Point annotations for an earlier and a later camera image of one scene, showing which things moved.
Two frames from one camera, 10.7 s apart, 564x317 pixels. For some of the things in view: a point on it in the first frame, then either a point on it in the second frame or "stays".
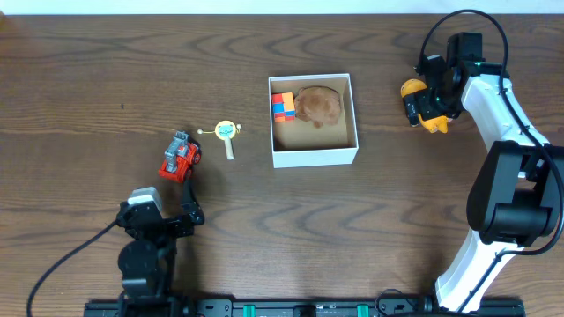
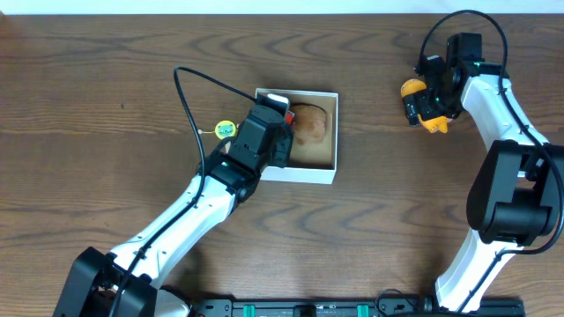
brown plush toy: x=320 y=105 -> x=310 y=123
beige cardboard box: x=300 y=143 -> x=314 y=162
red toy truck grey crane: x=180 y=158 -> x=289 y=117
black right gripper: x=424 y=99 stays
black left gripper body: x=174 y=224 -> x=278 y=133
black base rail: x=307 y=307 stays
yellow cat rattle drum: x=226 y=130 stays
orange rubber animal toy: x=438 y=124 stays
